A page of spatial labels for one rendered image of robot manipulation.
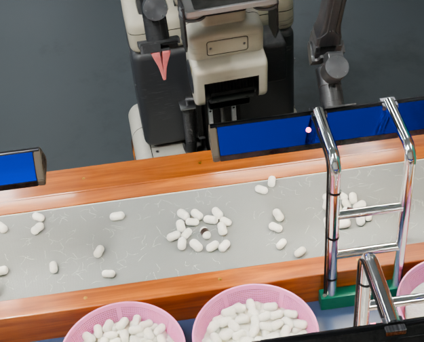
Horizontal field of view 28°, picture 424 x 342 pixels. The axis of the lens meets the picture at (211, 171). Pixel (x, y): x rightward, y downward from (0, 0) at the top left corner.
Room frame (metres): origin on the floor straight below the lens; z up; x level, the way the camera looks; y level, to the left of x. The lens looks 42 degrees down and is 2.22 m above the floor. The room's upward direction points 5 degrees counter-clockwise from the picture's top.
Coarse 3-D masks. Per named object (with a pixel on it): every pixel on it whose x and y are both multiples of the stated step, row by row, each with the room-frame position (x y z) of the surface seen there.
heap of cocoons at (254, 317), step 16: (240, 304) 1.20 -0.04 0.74; (256, 304) 1.20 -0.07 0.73; (272, 304) 1.19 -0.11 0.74; (224, 320) 1.16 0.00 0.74; (240, 320) 1.15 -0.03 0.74; (256, 320) 1.15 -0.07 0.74; (272, 320) 1.16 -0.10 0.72; (288, 320) 1.14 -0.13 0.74; (304, 320) 1.14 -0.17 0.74; (208, 336) 1.13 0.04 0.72; (224, 336) 1.11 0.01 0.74; (240, 336) 1.11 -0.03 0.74; (256, 336) 1.12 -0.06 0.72; (272, 336) 1.10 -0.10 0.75
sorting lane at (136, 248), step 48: (192, 192) 1.57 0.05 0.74; (240, 192) 1.56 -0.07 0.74; (288, 192) 1.54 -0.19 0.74; (384, 192) 1.51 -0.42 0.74; (0, 240) 1.47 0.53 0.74; (48, 240) 1.45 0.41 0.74; (96, 240) 1.44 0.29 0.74; (144, 240) 1.42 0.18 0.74; (240, 240) 1.39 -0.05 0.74; (288, 240) 1.38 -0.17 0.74; (384, 240) 1.35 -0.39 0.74; (0, 288) 1.31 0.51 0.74; (48, 288) 1.30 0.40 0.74
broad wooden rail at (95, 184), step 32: (160, 160) 1.68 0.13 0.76; (192, 160) 1.67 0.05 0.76; (256, 160) 1.64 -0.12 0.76; (288, 160) 1.63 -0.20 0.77; (320, 160) 1.62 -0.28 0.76; (352, 160) 1.62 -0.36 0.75; (384, 160) 1.62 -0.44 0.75; (0, 192) 1.61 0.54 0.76; (32, 192) 1.60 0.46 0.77; (64, 192) 1.59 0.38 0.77; (96, 192) 1.59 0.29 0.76; (128, 192) 1.58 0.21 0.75; (160, 192) 1.58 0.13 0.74
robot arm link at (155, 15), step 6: (144, 0) 1.75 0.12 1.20; (150, 0) 1.72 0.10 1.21; (156, 0) 1.73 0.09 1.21; (162, 0) 1.73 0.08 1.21; (144, 6) 1.72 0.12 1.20; (150, 6) 1.72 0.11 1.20; (156, 6) 1.72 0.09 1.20; (162, 6) 1.72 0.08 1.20; (144, 12) 1.71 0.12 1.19; (150, 12) 1.71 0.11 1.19; (156, 12) 1.71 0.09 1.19; (162, 12) 1.71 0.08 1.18; (150, 18) 1.71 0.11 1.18; (156, 18) 1.71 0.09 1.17; (162, 18) 1.71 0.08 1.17
